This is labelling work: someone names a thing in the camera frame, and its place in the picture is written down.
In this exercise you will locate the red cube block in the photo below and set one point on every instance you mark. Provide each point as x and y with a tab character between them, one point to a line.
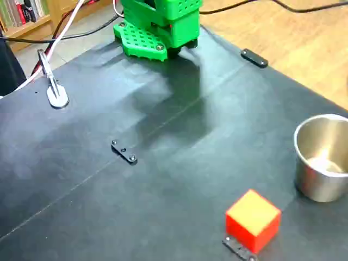
253	217

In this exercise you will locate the stainless steel cup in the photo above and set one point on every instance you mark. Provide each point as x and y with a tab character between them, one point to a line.
312	185

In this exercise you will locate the wooden bookshelf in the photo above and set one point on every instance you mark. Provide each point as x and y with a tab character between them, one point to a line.
32	25

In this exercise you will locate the person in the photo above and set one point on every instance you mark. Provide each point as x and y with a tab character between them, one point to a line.
8	68

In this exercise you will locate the green white book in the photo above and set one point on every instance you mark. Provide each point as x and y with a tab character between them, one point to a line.
43	6

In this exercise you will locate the black book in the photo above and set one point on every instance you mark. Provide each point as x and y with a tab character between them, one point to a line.
29	13

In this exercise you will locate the red book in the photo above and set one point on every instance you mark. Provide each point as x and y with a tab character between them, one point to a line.
19	13

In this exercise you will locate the black screwed bracket plate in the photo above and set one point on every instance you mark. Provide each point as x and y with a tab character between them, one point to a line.
123	152
254	57
239	251

